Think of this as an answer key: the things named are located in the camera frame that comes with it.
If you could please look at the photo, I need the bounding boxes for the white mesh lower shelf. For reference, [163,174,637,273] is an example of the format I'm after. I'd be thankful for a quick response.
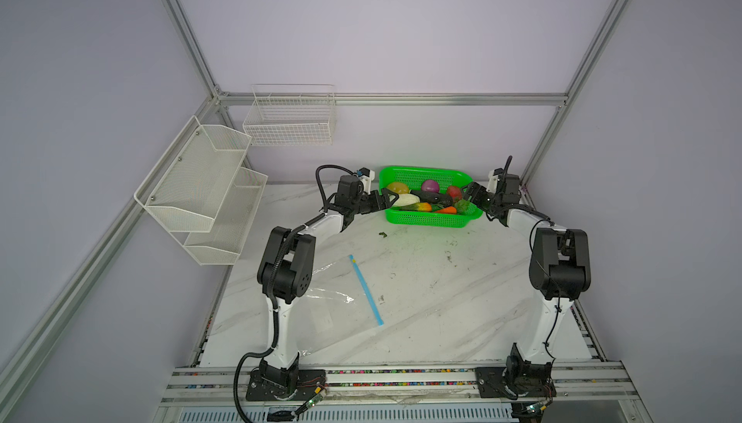
[184,167,268,266]

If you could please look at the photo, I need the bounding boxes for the black corrugated cable left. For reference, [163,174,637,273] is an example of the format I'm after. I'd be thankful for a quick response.
[233,164,356,423]

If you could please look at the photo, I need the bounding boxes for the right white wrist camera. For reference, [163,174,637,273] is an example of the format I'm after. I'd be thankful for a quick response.
[487,168,502,193]

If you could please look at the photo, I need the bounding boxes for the red toy pepper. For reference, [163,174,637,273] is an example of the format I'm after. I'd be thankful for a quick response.
[446,185,463,203]

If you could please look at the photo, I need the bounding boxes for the green plastic basket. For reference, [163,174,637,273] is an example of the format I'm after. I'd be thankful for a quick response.
[379,166,481,228]

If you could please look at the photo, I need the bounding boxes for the green toy leafy vegetable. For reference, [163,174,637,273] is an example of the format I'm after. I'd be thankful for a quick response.
[454,199,477,215]

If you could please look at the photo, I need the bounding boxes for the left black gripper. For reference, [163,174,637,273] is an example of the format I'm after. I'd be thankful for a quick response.
[352,186,399,215]

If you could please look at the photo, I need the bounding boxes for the yellow toy lemon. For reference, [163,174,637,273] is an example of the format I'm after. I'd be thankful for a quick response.
[386,181,411,195]

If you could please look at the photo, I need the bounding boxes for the purple toy onion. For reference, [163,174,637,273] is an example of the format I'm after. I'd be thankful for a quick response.
[420,179,441,193]

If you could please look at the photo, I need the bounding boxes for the dark toy eggplant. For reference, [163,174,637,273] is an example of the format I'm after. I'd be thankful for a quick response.
[411,190,453,206]

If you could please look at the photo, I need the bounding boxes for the white toy radish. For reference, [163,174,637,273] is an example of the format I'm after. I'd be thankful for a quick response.
[392,193,420,208]

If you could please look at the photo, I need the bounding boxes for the clear zip bag blue zipper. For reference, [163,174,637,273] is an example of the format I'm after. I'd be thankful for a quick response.
[291,255,385,356]

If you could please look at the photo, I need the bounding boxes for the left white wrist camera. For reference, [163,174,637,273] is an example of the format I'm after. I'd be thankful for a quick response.
[357,168,376,181]

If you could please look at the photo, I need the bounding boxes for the white mesh shelf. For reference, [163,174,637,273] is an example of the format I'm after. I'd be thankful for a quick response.
[133,117,251,233]
[184,167,268,266]

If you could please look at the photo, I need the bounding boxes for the yellow green toy corn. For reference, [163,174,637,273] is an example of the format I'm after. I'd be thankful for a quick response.
[398,202,432,212]

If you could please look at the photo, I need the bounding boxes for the white wire wall basket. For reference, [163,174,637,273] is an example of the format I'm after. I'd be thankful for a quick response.
[243,84,336,147]

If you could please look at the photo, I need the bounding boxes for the white mesh upper shelf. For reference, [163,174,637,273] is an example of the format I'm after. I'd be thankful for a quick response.
[133,117,251,233]

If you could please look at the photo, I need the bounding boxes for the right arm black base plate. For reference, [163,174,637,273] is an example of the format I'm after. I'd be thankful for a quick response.
[474,364,558,401]

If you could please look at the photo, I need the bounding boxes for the orange toy carrot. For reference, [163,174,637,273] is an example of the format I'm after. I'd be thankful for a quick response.
[437,206,458,214]

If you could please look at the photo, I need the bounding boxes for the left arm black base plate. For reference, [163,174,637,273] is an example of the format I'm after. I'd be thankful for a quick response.
[242,369,327,403]

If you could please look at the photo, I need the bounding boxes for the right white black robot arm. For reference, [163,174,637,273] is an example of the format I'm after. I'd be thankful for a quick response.
[464,169,591,396]

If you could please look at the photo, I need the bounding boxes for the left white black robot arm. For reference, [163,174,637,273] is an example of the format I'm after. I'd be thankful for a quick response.
[256,164,400,394]

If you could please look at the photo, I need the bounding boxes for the aluminium front rail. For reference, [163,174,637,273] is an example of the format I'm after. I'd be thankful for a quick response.
[160,360,640,408]

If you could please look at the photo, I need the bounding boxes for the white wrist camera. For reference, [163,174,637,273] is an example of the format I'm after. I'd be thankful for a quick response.
[357,168,376,181]
[487,168,502,193]

